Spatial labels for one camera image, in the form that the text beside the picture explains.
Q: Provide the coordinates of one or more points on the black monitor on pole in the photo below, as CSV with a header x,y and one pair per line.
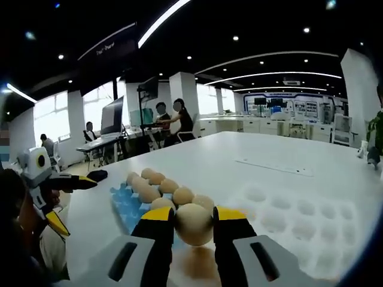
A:
x,y
149,86

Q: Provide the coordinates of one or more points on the ceiling air conditioner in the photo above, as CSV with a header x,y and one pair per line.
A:
x,y
291,81

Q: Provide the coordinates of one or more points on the blue framed display wall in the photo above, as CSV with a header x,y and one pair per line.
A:
x,y
299,104

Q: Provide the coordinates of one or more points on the white foam egg tray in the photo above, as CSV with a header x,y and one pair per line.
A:
x,y
287,218

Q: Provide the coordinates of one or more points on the person's left hand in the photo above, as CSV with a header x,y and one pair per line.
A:
x,y
28,218

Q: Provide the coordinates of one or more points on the large dark monitor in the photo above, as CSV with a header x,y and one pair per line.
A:
x,y
112,116

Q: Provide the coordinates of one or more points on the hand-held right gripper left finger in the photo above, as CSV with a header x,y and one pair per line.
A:
x,y
149,248

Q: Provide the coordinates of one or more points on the grey desk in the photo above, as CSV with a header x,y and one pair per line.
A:
x,y
95,144

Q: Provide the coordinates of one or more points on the black computer mouse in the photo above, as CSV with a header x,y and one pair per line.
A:
x,y
98,175

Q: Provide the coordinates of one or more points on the row of white cabinets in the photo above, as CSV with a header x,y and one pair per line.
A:
x,y
233,124

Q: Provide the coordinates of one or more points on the blue egg tray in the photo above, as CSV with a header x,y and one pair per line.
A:
x,y
125,206

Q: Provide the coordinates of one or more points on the cluster of brown eggs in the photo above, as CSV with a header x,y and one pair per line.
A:
x,y
143,189

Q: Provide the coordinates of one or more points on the single brown egg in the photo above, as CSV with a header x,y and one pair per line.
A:
x,y
194,224

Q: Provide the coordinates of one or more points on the hanging black display panel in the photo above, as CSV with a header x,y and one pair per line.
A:
x,y
110,51

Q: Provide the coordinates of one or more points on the small white object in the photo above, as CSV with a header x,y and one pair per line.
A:
x,y
362,149

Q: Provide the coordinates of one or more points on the green potted plant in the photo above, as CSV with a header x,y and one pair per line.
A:
x,y
377,128

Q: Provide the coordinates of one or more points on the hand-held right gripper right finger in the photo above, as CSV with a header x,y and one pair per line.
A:
x,y
233,239

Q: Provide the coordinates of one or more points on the white power strip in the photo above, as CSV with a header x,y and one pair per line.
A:
x,y
273,167

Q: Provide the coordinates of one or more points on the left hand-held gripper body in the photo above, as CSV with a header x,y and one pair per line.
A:
x,y
33,167

